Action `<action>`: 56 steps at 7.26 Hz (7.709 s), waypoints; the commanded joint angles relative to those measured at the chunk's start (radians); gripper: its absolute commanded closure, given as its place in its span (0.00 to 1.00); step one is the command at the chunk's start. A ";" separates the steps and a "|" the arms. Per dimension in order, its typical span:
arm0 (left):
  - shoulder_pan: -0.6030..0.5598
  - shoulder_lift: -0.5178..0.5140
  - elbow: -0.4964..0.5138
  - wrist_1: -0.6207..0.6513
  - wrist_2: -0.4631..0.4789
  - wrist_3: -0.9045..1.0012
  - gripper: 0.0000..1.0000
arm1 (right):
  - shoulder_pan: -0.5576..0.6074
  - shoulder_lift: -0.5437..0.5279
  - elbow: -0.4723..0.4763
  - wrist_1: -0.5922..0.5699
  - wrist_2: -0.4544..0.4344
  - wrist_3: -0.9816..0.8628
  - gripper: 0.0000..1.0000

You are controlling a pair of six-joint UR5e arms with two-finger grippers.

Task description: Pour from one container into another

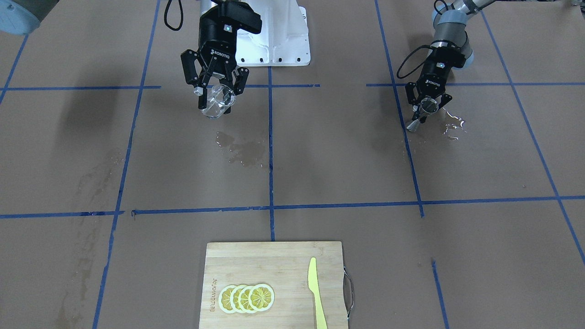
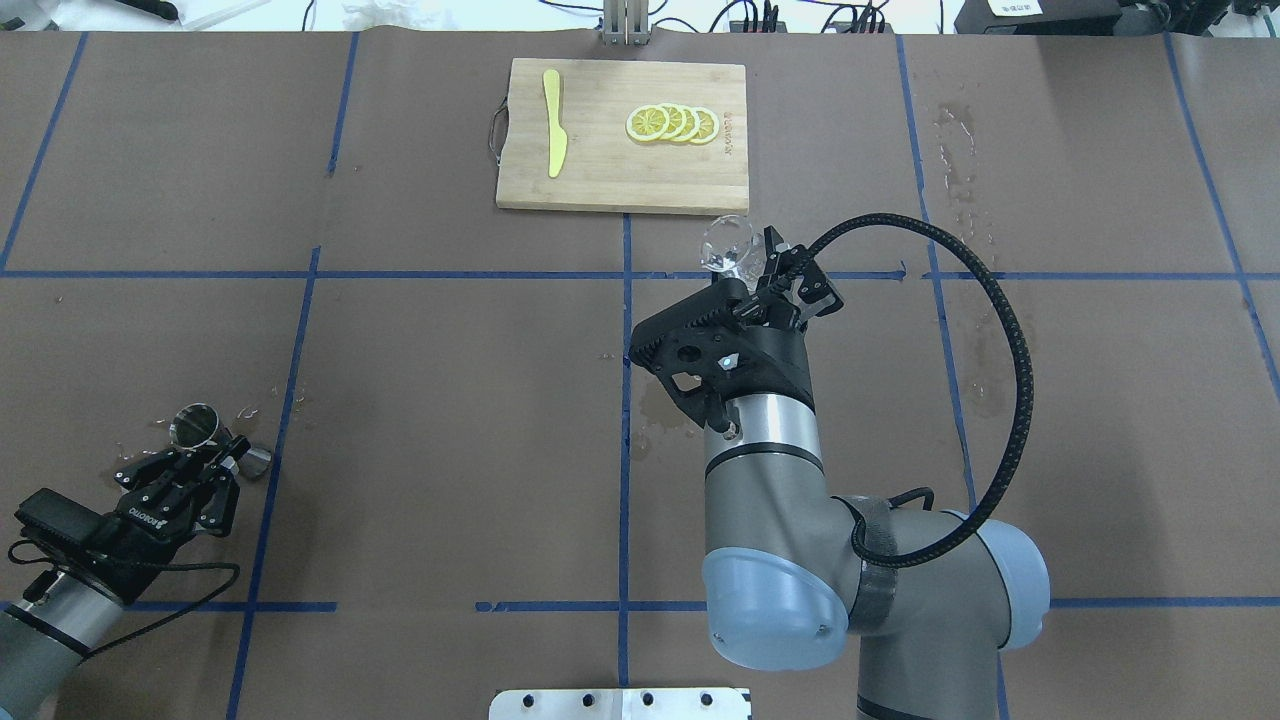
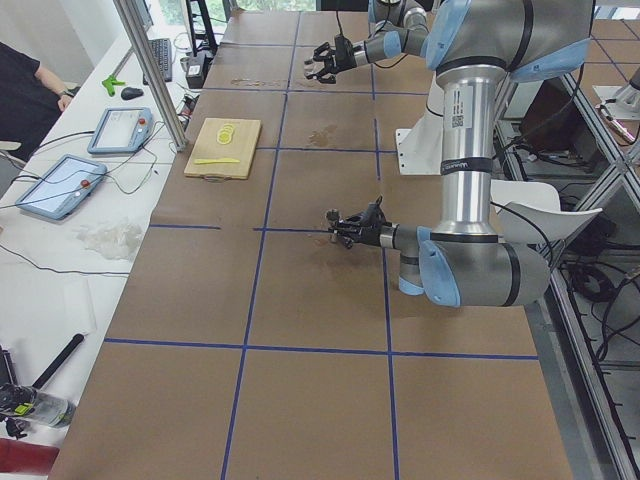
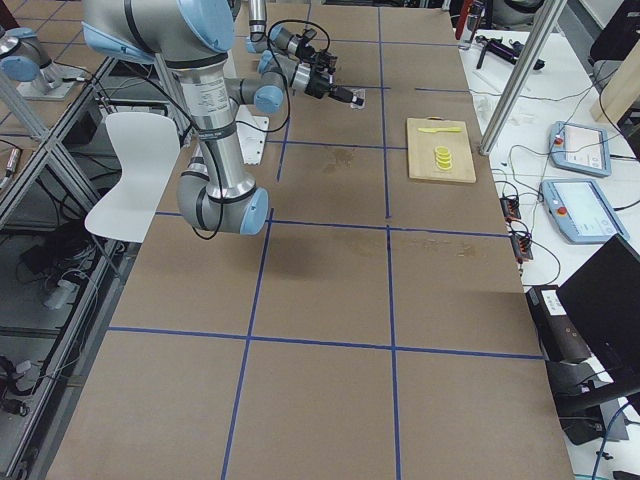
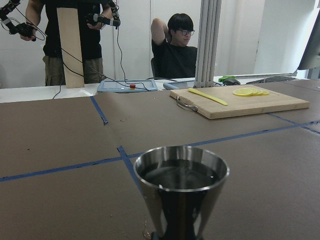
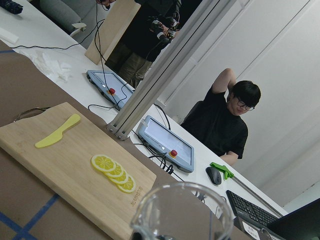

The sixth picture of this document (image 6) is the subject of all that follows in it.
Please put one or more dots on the green plastic tool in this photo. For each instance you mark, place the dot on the green plastic tool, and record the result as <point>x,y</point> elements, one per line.
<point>222,168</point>

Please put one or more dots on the black box with label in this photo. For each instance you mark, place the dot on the black box with label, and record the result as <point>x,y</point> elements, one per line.
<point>251,231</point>

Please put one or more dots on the grey office chair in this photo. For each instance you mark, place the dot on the grey office chair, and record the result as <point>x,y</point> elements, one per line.
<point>66,14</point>

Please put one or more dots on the yellow plastic knife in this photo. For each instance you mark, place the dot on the yellow plastic knife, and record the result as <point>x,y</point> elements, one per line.
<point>57,135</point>

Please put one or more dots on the aluminium frame post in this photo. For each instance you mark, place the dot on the aluminium frame post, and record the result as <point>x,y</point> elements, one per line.
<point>193,33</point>

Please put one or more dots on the standing person black shirt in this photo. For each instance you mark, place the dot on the standing person black shirt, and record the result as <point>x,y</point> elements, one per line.
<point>138,47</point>

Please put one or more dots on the lemon slice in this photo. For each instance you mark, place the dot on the lemon slice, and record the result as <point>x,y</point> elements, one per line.
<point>103,163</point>
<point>121,179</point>
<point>117,172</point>
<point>129,186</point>

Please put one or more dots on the front lemon slice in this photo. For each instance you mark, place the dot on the front lemon slice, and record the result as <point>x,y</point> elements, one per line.
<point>103,163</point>

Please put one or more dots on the teach pendant tablet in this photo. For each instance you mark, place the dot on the teach pendant tablet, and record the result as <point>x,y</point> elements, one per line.
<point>164,141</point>
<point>111,86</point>

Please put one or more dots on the light wooden board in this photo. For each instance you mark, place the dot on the light wooden board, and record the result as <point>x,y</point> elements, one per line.
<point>110,32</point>

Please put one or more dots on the seated person black shirt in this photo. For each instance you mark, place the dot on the seated person black shirt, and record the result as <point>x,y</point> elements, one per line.
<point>216,122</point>

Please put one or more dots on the black keyboard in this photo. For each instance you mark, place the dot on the black keyboard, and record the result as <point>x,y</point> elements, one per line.
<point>248,211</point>

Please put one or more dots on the back lemon slice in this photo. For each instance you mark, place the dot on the back lemon slice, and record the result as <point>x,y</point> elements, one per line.
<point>129,186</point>

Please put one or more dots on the black computer monitor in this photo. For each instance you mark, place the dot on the black computer monitor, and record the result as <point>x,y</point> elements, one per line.
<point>301,224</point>

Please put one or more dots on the bamboo cutting board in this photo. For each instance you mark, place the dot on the bamboo cutting board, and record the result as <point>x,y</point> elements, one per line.
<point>66,167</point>

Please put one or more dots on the left teach pendant tablet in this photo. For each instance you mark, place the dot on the left teach pendant tablet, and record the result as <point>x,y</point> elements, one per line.
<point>111,86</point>

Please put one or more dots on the black computer mouse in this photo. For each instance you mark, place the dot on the black computer mouse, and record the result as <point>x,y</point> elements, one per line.
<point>214,175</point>

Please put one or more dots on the right teach pendant tablet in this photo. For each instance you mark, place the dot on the right teach pendant tablet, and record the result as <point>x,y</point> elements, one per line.
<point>164,141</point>

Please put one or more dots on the crumpled white tissue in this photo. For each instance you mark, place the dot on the crumpled white tissue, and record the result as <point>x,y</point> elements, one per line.
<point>51,68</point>

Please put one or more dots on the black handheld controller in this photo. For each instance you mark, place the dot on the black handheld controller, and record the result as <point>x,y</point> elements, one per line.
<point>165,28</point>

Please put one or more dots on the white foam strip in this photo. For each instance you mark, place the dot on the white foam strip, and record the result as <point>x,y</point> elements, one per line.
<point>8,36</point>

